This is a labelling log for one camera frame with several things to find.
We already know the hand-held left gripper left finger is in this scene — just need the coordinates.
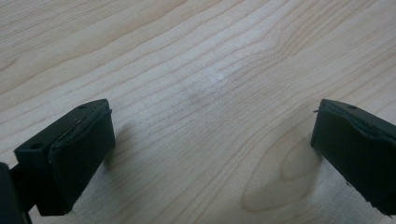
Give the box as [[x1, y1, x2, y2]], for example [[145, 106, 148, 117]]
[[13, 98, 117, 217]]

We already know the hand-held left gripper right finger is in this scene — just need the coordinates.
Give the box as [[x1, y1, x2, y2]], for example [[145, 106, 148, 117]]
[[310, 98, 396, 217]]

